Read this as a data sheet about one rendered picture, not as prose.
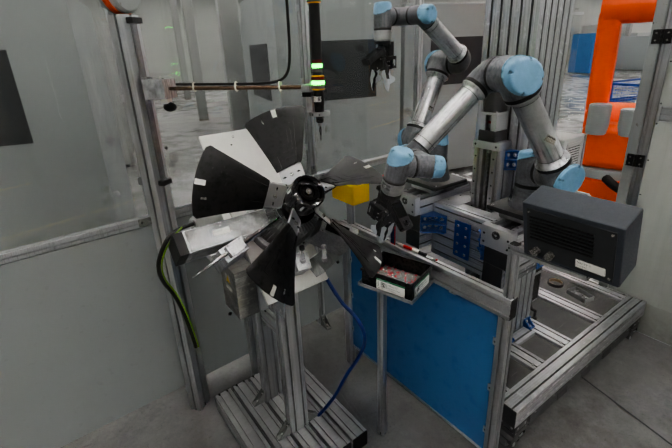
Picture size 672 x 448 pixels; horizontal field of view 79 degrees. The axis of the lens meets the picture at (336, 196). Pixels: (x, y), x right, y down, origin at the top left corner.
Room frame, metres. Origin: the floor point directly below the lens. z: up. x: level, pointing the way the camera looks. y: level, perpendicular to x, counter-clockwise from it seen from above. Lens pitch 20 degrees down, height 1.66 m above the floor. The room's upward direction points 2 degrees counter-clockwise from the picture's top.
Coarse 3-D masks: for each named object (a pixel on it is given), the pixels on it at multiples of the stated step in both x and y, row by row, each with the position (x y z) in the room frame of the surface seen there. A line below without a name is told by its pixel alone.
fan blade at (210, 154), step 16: (208, 160) 1.21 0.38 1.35; (224, 160) 1.23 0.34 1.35; (208, 176) 1.20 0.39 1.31; (224, 176) 1.21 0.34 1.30; (240, 176) 1.23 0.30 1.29; (256, 176) 1.25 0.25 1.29; (192, 192) 1.17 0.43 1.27; (208, 192) 1.19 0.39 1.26; (224, 192) 1.21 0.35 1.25; (240, 192) 1.23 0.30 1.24; (256, 192) 1.24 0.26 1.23; (192, 208) 1.16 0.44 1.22; (208, 208) 1.18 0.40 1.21; (224, 208) 1.21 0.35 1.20; (240, 208) 1.23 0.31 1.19; (256, 208) 1.25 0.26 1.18
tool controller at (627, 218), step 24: (552, 192) 1.09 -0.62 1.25; (528, 216) 1.07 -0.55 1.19; (552, 216) 1.01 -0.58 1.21; (576, 216) 0.97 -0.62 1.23; (600, 216) 0.94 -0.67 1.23; (624, 216) 0.92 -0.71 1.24; (528, 240) 1.09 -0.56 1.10; (552, 240) 1.02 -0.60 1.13; (576, 240) 0.97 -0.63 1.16; (600, 240) 0.92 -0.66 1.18; (624, 240) 0.88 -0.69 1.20; (576, 264) 0.98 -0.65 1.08; (600, 264) 0.93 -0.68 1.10; (624, 264) 0.90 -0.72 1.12
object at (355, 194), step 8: (360, 184) 1.76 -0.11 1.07; (368, 184) 1.78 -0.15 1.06; (336, 192) 1.82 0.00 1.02; (344, 192) 1.77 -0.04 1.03; (352, 192) 1.73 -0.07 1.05; (360, 192) 1.75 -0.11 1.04; (368, 192) 1.78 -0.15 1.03; (344, 200) 1.78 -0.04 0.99; (352, 200) 1.73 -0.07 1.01; (360, 200) 1.75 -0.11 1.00; (368, 200) 1.78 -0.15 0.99
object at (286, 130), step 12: (276, 108) 1.51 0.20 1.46; (288, 108) 1.50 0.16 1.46; (300, 108) 1.51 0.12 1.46; (252, 120) 1.49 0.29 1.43; (276, 120) 1.48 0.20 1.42; (288, 120) 1.47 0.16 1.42; (300, 120) 1.47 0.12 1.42; (252, 132) 1.47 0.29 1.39; (264, 132) 1.46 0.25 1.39; (276, 132) 1.45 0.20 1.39; (288, 132) 1.44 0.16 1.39; (300, 132) 1.44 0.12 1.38; (264, 144) 1.44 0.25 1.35; (276, 144) 1.43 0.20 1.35; (288, 144) 1.41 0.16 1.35; (300, 144) 1.41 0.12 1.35; (276, 156) 1.41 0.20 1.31; (288, 156) 1.39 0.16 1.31; (300, 156) 1.38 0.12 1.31; (276, 168) 1.39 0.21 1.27
